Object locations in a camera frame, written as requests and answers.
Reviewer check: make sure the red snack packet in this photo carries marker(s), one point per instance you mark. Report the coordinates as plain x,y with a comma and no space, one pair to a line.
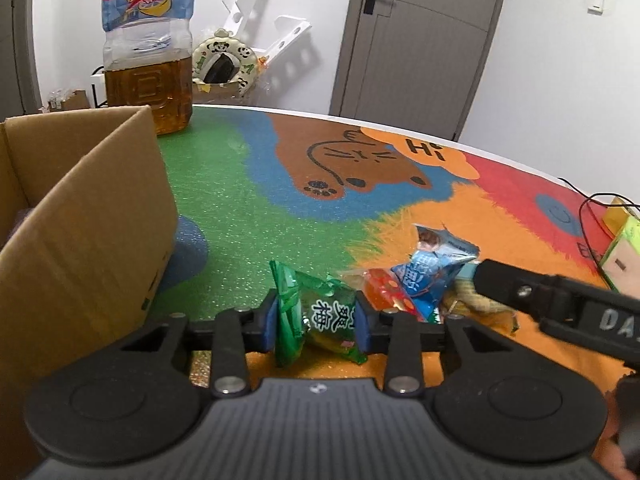
387,290

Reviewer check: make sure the grey room door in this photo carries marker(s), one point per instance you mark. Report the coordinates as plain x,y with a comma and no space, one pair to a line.
415,50

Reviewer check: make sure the small brown carton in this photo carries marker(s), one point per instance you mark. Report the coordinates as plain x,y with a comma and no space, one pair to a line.
75,101

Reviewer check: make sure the white wall switch box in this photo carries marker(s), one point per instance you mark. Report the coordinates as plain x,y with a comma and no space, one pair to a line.
596,2

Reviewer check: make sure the blue snack packet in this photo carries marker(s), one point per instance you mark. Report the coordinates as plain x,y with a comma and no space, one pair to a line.
430,270

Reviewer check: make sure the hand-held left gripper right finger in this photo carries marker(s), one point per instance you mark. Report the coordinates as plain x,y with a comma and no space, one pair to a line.
361,327

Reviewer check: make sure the person's right hand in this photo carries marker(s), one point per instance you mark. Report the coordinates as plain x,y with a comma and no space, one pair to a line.
617,465

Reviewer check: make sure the green yellow carton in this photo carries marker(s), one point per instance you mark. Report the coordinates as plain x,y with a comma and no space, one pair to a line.
622,255

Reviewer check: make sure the yellow snack packet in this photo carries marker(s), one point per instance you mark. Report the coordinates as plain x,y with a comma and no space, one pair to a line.
470,297

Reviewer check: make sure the large cooking oil bottle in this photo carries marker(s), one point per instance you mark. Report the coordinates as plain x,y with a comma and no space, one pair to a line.
147,75

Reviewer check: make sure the green snack packet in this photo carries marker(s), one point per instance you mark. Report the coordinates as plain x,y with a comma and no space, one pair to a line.
325,315

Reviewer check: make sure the white perforated rack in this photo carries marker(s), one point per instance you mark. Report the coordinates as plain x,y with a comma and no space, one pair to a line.
287,35

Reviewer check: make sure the printed cardboard box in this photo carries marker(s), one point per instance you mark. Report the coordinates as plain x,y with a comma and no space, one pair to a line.
217,94

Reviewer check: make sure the colourful bear print mat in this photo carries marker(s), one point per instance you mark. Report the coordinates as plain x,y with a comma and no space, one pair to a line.
300,185

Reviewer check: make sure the grey side door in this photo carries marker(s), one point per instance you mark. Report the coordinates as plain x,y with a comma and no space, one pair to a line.
15,35

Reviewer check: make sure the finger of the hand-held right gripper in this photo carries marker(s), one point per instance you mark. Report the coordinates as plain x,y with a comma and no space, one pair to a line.
520,287

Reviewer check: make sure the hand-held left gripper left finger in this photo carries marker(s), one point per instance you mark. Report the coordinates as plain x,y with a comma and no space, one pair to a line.
270,320

